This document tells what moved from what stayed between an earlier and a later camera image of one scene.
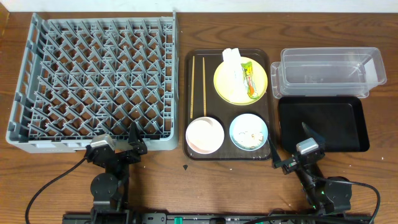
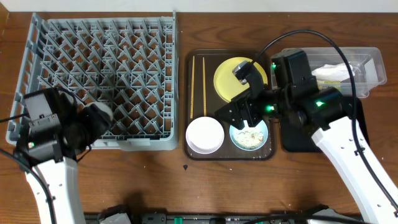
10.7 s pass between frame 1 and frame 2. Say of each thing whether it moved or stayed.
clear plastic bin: stayed
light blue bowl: stayed
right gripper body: moved
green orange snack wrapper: moved
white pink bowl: stayed
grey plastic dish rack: stayed
